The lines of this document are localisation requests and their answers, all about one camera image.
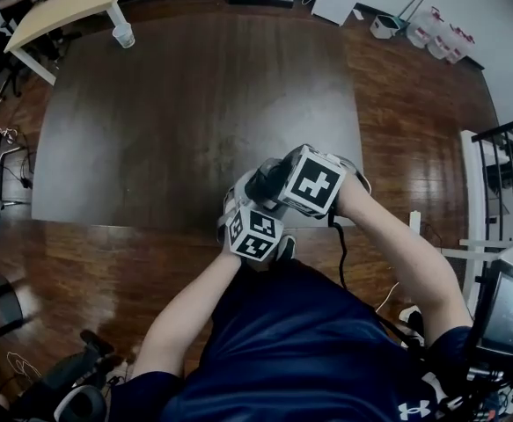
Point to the clear plastic water jug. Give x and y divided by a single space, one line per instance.
460 50
443 42
423 28

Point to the black metal rack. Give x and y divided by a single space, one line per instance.
509 165

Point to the person's right forearm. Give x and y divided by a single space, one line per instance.
410 257

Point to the person's left forearm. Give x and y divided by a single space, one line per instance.
181 315

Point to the person's navy shirt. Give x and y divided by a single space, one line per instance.
291 350

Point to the clear plastic cup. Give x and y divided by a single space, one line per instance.
124 36

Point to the white table frame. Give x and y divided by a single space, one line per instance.
474 200

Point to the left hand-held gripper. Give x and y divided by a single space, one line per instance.
256 235

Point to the black monitor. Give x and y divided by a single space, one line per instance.
507 317

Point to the white bucket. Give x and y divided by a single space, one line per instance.
386 25

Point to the black office chair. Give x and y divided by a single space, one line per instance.
67 389

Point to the person's black and white shoe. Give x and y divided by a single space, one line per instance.
411 319

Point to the grey hand trolley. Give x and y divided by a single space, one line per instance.
415 0

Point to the light wooden desk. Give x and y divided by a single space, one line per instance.
71 2

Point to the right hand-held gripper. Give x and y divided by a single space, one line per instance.
313 183

